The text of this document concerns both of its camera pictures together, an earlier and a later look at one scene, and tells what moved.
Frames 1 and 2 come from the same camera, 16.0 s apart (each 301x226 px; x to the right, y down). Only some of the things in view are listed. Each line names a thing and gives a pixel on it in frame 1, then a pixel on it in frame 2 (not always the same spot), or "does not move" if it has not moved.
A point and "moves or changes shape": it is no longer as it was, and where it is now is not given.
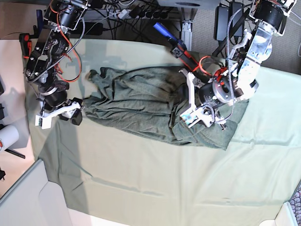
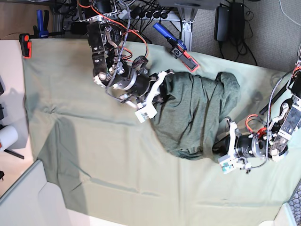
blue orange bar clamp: [178, 50] does not move
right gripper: [214, 93] -> [249, 146]
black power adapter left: [221, 18] does not move
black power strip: [150, 13] does not move
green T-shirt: [151, 101] moves or changes shape
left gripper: [55, 96] -> [139, 85]
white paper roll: [9, 136] does not move
